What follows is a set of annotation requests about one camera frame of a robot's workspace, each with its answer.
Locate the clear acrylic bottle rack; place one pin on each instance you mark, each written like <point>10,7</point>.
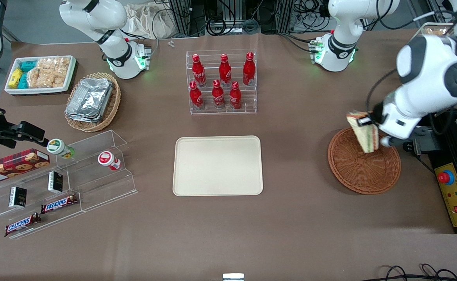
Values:
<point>248,99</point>

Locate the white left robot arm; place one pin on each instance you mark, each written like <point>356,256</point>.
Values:
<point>427,74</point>

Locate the stack of foil trays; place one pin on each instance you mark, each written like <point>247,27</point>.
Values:
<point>90,100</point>

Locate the clear acrylic stepped shelf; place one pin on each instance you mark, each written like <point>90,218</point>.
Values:
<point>99,187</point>

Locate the black machine base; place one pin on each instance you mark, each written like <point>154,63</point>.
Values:
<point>443,152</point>

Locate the beige plastic tray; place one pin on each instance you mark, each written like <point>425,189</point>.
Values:
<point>217,166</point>

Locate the teal snack pack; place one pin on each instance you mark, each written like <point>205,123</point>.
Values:
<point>28,65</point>
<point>23,81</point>

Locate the green lid yoghurt bottle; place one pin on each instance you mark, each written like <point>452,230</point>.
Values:
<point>58,147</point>

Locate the oval light wicker basket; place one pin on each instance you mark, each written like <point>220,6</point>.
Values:
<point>113,105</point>

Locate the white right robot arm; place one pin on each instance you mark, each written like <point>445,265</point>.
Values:
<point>120,58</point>

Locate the red lid yoghurt bottle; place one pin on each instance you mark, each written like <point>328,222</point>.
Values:
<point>108,160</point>

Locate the red cola bottle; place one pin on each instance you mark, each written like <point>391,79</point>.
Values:
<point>235,96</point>
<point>195,96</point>
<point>249,70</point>
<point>218,95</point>
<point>199,72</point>
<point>224,71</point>

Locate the round brown wicker basket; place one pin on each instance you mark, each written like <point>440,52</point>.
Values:
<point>359,171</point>

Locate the bag of rice crackers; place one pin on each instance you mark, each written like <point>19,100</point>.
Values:
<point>50,72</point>

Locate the clear bag of crackers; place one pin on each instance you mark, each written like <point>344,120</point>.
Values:
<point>438,31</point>

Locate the clear acrylic snack rack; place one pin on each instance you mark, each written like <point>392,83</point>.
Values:
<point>422,29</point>

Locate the crumpled white plastic bag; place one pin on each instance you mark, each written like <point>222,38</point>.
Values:
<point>150,21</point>

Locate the Snickers bar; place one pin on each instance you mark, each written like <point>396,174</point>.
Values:
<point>21,224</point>
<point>58,203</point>

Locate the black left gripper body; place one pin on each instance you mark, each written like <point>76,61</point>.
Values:
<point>377,109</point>

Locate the triangle sandwich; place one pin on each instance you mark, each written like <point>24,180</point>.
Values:
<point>367,136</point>

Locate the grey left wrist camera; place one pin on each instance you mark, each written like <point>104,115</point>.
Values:
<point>391,141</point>

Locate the small black box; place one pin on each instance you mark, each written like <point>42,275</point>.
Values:
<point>18,196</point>
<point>55,182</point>

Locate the white plastic bin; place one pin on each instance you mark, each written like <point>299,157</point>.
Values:
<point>37,90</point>

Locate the red cookie box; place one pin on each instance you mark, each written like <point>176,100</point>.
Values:
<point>13,167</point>

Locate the yellow snack pack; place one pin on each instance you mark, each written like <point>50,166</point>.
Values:
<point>15,78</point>

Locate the red emergency stop button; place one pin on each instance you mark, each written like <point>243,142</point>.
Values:
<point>445,177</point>

